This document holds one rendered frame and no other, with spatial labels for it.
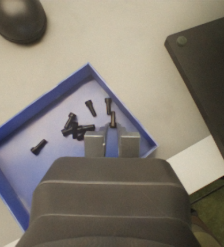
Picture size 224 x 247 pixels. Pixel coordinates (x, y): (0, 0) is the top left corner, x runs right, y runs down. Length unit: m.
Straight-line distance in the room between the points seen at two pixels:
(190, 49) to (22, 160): 0.20
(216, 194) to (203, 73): 1.11
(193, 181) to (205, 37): 0.15
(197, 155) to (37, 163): 0.15
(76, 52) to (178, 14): 0.13
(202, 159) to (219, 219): 1.12
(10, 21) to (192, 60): 0.18
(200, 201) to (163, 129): 1.07
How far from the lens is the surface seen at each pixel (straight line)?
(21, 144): 0.19
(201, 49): 0.21
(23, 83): 0.21
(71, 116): 0.17
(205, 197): 1.24
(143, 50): 0.20
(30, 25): 0.21
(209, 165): 0.19
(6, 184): 0.19
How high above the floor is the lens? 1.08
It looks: 78 degrees down
